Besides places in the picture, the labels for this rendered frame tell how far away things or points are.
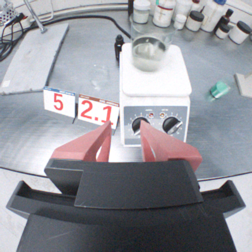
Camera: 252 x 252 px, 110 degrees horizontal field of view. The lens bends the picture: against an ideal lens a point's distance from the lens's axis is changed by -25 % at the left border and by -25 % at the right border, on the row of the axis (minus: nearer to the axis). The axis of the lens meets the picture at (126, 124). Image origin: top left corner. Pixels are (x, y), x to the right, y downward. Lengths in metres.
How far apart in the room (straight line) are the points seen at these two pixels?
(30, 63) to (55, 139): 0.27
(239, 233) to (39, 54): 0.79
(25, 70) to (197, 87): 0.51
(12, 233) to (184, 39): 0.78
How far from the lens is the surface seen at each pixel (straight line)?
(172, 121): 0.22
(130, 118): 0.21
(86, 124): 0.27
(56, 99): 0.30
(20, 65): 0.50
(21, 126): 0.38
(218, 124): 0.35
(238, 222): 0.43
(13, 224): 0.44
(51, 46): 0.48
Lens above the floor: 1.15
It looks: 76 degrees down
